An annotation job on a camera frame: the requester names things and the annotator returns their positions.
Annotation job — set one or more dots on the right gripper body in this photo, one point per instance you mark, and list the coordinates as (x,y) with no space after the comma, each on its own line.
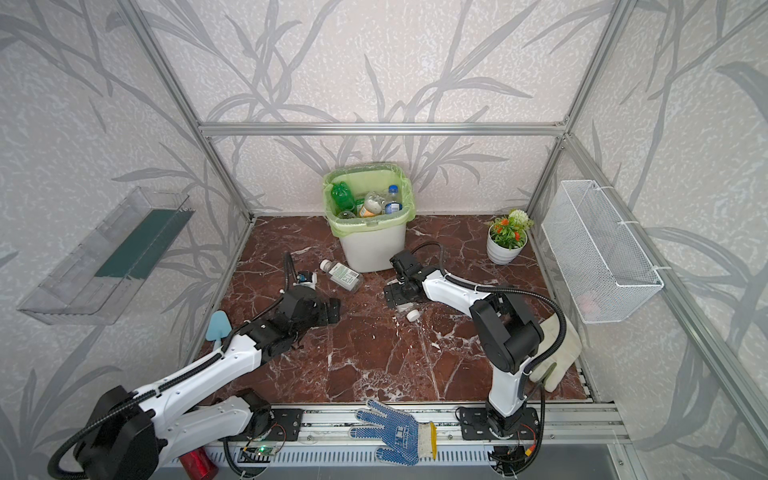
(395,293)

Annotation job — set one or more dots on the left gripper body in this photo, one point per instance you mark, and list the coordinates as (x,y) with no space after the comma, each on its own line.
(330,309)

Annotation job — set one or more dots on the clear bottle green label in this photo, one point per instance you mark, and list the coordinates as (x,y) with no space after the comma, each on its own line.
(342,275)

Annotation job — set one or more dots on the clear bottle pink label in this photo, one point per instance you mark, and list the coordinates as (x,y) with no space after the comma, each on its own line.
(410,311)

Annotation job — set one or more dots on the small bottle blue label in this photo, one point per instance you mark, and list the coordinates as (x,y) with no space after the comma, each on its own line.
(393,200)

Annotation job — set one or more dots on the clear bottle orange label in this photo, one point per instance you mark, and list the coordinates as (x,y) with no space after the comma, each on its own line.
(373,204)

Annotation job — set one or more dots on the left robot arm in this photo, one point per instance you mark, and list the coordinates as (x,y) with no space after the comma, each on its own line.
(130,434)

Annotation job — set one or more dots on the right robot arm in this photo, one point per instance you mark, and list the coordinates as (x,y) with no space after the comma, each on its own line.
(509,334)

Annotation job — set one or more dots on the white trash bin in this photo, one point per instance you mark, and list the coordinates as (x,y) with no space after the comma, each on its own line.
(371,251)

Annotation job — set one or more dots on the green plastic bin liner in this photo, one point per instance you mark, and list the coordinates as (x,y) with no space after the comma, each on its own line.
(363,179)

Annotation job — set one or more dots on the light blue spatula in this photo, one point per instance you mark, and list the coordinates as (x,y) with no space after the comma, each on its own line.
(218,329)

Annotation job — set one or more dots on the potted plant white pot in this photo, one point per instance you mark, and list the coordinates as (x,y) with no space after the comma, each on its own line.
(507,236)

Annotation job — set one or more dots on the green circuit board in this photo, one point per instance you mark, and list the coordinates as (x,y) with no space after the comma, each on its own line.
(259,453)

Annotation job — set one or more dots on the blue dotted work glove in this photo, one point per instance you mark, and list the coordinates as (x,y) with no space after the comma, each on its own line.
(405,440)

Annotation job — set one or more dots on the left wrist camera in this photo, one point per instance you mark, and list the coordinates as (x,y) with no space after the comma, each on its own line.
(306,278)

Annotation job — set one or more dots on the white wire mesh basket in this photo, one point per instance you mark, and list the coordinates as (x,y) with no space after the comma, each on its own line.
(608,274)

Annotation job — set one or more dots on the clear acrylic wall shelf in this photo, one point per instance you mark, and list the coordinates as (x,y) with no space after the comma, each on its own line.
(96,282)

